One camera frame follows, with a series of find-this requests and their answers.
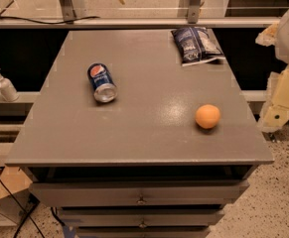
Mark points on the yellow foam-padded gripper finger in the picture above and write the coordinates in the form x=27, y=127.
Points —
x=275, y=110

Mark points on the grey drawer cabinet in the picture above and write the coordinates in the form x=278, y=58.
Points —
x=138, y=166

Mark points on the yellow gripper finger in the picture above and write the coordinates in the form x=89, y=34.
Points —
x=268, y=36

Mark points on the metal shelf rail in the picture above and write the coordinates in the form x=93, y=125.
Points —
x=104, y=23

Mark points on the white pump dispenser bottle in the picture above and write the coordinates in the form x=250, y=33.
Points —
x=7, y=89

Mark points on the cardboard box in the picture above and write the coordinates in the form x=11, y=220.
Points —
x=14, y=196

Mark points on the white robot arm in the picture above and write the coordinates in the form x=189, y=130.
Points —
x=282, y=39

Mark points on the blue pepsi can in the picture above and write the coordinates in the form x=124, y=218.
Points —
x=104, y=89

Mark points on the orange fruit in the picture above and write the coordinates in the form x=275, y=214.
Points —
x=207, y=116

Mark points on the blue chip bag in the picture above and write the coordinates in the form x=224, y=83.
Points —
x=195, y=46

